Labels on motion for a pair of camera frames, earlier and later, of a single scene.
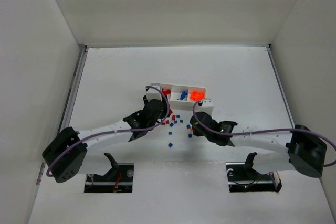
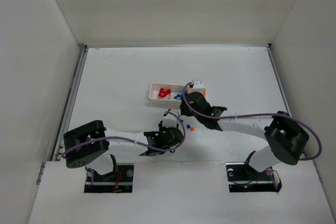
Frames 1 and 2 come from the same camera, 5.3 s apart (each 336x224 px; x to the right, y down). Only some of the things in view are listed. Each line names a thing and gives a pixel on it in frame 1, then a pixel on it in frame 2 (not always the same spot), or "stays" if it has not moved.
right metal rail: [276, 74] stays
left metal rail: [72, 88] stays
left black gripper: [156, 107] -> [163, 128]
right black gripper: [200, 123] -> [186, 107]
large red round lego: [166, 92] stays
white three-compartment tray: [181, 97] stays
